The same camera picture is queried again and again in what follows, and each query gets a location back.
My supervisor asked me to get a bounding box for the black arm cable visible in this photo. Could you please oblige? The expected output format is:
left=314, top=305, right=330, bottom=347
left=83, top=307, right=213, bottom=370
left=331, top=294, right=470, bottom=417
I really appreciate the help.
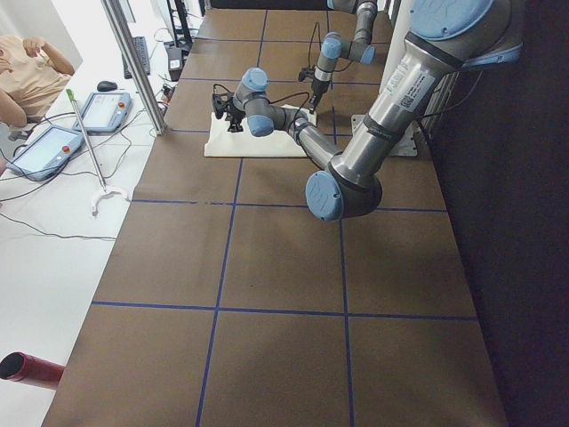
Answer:
left=212, top=83, right=310, bottom=125
left=306, top=21, right=323, bottom=72

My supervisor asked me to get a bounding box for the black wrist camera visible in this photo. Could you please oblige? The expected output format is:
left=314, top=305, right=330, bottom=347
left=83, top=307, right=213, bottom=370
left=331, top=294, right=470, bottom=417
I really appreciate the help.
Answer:
left=212, top=93, right=232, bottom=119
left=298, top=67, right=315, bottom=82

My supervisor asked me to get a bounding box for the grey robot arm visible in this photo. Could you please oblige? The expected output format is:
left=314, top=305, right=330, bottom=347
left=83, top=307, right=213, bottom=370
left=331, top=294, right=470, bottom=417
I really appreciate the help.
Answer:
left=303, top=0, right=378, bottom=113
left=212, top=1, right=525, bottom=221

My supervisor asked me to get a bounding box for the person in beige shirt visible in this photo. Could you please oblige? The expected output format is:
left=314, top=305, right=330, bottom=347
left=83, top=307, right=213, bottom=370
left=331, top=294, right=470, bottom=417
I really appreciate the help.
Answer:
left=1, top=35, right=75, bottom=128

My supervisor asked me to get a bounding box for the aluminium frame post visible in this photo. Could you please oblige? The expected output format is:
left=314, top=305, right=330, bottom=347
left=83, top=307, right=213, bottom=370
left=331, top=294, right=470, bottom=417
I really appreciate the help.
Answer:
left=100, top=0, right=167, bottom=135

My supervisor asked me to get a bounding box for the far blue teach pendant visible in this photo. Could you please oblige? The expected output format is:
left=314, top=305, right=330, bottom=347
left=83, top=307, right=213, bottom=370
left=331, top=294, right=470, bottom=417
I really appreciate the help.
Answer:
left=80, top=92, right=132, bottom=134

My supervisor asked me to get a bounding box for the black keyboard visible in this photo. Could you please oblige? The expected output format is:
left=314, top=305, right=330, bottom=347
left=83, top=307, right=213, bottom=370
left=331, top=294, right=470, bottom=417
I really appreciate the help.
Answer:
left=122, top=36, right=151, bottom=79

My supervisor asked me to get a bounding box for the cream long-sleeve cat shirt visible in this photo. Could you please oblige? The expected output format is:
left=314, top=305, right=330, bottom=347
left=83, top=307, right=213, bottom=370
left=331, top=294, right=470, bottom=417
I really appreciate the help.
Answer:
left=204, top=113, right=307, bottom=157

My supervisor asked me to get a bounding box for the white camera mast with base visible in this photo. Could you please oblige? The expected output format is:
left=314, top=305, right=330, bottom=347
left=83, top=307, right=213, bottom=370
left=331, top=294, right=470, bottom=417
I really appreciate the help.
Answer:
left=345, top=1, right=418, bottom=159

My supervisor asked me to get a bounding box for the grabber stick with white hook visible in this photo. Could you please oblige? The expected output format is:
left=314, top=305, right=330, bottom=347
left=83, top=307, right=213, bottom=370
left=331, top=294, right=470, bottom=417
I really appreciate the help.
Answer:
left=66, top=89, right=130, bottom=217

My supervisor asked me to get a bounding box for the black computer mouse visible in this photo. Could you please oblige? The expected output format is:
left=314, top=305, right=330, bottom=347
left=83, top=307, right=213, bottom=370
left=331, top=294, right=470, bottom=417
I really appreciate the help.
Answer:
left=97, top=80, right=118, bottom=92

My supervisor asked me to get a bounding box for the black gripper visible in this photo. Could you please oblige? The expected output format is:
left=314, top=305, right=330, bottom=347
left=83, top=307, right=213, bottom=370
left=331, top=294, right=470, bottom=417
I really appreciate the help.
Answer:
left=227, top=102, right=245, bottom=133
left=309, top=78, right=329, bottom=112

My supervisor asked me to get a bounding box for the near blue teach pendant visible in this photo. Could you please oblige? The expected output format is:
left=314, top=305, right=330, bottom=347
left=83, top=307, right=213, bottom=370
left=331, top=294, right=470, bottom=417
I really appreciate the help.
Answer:
left=7, top=125, right=84, bottom=181

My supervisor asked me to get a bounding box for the blue teach pendant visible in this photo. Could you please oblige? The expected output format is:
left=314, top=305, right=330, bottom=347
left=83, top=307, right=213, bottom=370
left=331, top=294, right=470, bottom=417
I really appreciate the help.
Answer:
left=80, top=92, right=132, bottom=134
left=7, top=125, right=84, bottom=181

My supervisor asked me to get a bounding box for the black box white label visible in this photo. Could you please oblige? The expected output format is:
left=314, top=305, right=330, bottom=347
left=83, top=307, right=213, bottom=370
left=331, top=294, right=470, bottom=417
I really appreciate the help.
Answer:
left=166, top=45, right=184, bottom=82

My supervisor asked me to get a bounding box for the red tube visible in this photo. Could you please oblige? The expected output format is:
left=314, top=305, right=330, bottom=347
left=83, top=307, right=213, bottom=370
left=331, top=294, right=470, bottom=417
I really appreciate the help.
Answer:
left=1, top=351, right=65, bottom=390

